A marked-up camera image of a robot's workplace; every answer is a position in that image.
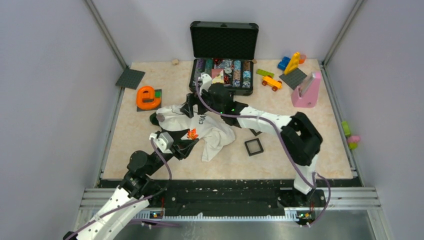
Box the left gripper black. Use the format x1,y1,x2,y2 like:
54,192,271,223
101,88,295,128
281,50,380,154
146,129,199,176

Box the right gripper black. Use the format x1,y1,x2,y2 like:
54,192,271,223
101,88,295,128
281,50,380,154
181,84,224,119

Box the red maple leaf brooch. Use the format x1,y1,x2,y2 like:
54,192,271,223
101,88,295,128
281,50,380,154
187,128,199,140

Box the white and green garment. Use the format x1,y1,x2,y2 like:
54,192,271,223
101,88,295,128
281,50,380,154
150,105,236,162

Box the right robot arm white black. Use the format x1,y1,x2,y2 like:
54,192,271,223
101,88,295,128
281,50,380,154
180,83,323,206

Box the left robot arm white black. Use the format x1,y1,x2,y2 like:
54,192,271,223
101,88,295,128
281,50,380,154
63,128,199,240

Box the orange letter e toy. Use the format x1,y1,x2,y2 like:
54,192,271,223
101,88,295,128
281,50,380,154
136,86,162,111

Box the small wooden cube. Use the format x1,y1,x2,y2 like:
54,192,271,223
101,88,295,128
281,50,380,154
171,59,179,66

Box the dark grey baseplate left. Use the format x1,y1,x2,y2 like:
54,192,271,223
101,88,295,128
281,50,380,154
115,68,146,90

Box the dark grey baseplate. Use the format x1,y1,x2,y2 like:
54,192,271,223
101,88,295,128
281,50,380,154
115,68,146,90
279,68,307,90

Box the black poker chip case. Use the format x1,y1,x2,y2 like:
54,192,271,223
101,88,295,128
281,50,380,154
188,21,259,96

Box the green flat brick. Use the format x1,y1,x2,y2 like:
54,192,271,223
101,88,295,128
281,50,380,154
256,68,275,78

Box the yellow orange toy car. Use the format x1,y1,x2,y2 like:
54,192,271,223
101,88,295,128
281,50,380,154
262,75,283,92

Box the blue toy brick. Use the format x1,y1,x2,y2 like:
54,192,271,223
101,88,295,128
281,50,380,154
277,56,291,71

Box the dark grey baseplate right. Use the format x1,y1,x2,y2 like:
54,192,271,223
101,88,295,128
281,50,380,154
279,68,307,90

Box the yellow triangular toy brick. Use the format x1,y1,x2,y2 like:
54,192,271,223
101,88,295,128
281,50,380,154
283,52,301,75

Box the pink metronome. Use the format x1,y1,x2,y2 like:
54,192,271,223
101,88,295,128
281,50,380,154
291,71,322,108

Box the orange toy cup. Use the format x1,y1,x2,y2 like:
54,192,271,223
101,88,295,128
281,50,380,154
298,54,307,65

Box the green and pink bricks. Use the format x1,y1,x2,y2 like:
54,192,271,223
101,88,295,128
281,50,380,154
341,121,361,150

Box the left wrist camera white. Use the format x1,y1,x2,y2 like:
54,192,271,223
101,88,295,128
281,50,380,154
149,132,174,154

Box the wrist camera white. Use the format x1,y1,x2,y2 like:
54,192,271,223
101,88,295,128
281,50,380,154
149,132,174,154
197,72,213,93

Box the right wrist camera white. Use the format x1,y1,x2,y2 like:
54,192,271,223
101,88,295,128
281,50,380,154
197,72,213,93

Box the black square frame upper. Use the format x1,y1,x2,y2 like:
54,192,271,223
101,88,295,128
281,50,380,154
250,129,262,136

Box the black square frame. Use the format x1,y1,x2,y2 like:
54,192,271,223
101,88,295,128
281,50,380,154
250,129,262,136
244,138,264,157

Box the black square frame lower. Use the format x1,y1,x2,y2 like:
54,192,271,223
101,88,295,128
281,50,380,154
244,138,264,157

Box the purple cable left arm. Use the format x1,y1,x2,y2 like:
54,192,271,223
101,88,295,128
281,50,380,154
64,137,181,240

